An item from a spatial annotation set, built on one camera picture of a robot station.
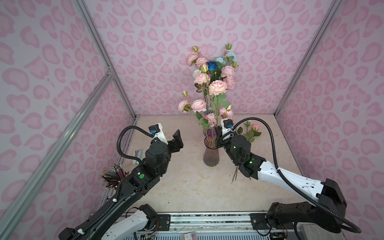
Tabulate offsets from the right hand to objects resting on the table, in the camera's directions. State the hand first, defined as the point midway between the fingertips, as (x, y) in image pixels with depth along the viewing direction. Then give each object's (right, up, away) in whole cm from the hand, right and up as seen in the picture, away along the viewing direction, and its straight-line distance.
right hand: (216, 126), depth 72 cm
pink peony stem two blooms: (-2, +3, +1) cm, 4 cm away
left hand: (-20, -2, -6) cm, 21 cm away
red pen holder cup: (-53, -26, +3) cm, 59 cm away
